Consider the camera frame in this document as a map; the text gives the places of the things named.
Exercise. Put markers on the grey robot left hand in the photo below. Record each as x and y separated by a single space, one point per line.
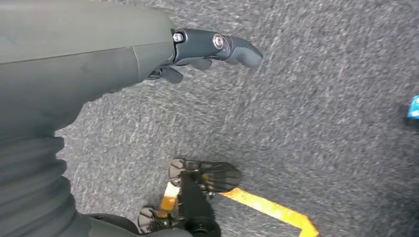
82 49

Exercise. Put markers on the yellow floor tape square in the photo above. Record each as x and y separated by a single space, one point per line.
268 207

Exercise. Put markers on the blue metal shelf rack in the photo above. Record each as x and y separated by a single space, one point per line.
414 106

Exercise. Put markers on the robot left arm ribbed sleeve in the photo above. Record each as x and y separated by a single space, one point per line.
29 189

